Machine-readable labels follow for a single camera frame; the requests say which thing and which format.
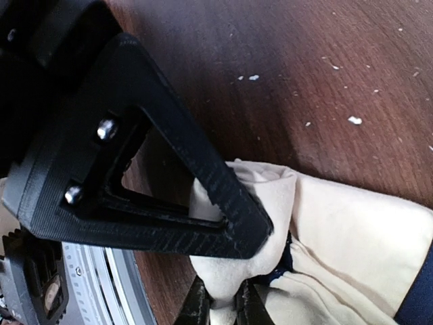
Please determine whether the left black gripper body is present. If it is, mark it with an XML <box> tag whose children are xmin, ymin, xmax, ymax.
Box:
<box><xmin>1</xmin><ymin>1</ymin><xmax>122</xmax><ymax>176</ymax></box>

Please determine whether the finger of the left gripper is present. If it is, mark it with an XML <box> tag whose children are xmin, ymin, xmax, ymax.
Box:
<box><xmin>3</xmin><ymin>33</ymin><xmax>273</xmax><ymax>259</ymax></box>

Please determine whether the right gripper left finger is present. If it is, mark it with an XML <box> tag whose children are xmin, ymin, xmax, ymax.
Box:
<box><xmin>175</xmin><ymin>277</ymin><xmax>211</xmax><ymax>325</ymax></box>

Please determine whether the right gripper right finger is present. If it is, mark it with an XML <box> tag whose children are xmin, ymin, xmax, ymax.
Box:
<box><xmin>235</xmin><ymin>280</ymin><xmax>275</xmax><ymax>325</ymax></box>

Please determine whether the cream underwear navy trim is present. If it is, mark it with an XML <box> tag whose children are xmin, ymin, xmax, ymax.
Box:
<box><xmin>190</xmin><ymin>160</ymin><xmax>432</xmax><ymax>324</ymax></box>

